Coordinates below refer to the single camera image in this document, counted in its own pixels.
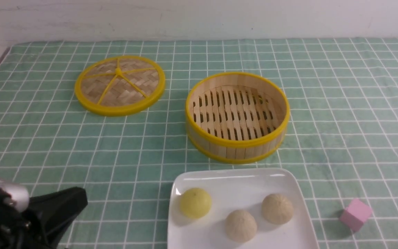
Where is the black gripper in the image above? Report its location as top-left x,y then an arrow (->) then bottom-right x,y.
0,186 -> 87,249

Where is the white steamed bun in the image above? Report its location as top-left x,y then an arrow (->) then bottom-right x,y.
225,210 -> 258,243

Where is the yellow steamed bun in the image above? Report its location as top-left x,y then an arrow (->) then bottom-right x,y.
179,187 -> 212,220

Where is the white square plate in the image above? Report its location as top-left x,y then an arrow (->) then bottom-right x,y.
167,168 -> 320,249

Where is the beige steamed bun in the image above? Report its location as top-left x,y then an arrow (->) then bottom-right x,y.
261,193 -> 294,225

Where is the yellow-rimmed bamboo steamer lid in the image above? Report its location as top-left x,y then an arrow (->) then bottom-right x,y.
74,55 -> 166,117

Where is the yellow-rimmed bamboo steamer basket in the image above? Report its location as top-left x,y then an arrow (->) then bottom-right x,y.
185,72 -> 291,164

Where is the pink cube block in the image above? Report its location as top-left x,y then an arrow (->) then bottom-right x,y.
339,198 -> 372,233

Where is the green checkered tablecloth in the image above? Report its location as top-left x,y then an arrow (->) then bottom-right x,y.
0,38 -> 398,249

